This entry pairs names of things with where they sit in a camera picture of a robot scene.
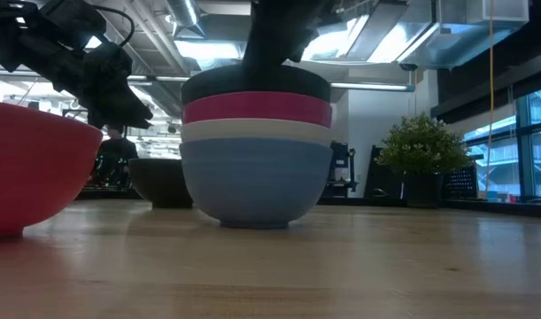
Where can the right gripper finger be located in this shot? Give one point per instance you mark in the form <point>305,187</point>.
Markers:
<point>263,57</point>

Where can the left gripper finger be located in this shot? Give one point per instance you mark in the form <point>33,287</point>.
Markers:
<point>133,113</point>
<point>99,115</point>

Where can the magenta bowl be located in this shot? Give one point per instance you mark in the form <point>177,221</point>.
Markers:
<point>257,107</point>

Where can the black bowl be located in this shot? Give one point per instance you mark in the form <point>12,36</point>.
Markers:
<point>159,181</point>
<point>310,84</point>

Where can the white ribbed bowl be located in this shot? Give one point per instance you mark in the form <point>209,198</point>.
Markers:
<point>257,129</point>

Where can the blue-grey bowl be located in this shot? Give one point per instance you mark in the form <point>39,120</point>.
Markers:
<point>257,181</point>

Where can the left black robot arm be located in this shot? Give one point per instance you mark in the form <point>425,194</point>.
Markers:
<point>22,31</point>

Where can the person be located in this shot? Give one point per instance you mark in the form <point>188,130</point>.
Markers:
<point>117,153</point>

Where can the bright ceiling light panel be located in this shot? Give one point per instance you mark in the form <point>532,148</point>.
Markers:
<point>208,49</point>

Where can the large red bowl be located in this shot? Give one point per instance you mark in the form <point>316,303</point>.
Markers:
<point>31,168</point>

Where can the long ceiling tube light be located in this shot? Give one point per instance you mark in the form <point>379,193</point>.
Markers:
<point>372,86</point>

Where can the black machine on stand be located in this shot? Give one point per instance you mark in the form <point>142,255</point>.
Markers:
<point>341,170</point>

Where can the black leaning panel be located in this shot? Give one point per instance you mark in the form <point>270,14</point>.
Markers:
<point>381,173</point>

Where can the potted green plant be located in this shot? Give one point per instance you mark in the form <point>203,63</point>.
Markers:
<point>422,146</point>

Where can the black perforated panel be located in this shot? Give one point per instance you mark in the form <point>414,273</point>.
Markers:
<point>460,182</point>

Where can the round silver air duct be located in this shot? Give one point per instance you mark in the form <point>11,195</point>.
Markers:
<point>183,11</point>

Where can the large rectangular air duct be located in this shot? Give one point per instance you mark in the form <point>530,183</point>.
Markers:
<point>451,31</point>

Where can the black table edge rail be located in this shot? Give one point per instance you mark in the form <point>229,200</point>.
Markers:
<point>496,208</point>

